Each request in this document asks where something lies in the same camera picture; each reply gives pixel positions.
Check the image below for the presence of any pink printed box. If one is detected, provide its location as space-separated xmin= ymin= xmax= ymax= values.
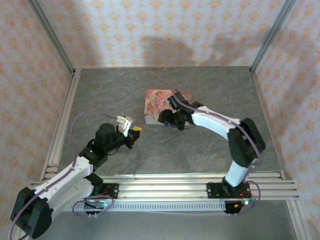
xmin=144 ymin=89 xmax=193 ymax=126

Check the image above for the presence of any aluminium table side rail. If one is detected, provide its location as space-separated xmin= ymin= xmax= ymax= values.
xmin=39 ymin=69 xmax=82 ymax=181
xmin=249 ymin=66 xmax=288 ymax=180

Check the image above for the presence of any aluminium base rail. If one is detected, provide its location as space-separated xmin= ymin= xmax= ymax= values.
xmin=31 ymin=170 xmax=301 ymax=202

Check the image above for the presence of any white slotted cable duct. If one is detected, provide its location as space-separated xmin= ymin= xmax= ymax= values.
xmin=62 ymin=201 xmax=227 ymax=213

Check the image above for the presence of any aluminium frame post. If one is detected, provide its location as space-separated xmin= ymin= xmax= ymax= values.
xmin=26 ymin=0 xmax=76 ymax=75
xmin=249 ymin=0 xmax=298 ymax=73

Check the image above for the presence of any aluminium lower frame bar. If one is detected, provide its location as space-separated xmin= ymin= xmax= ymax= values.
xmin=11 ymin=224 xmax=26 ymax=240
xmin=286 ymin=199 xmax=310 ymax=240

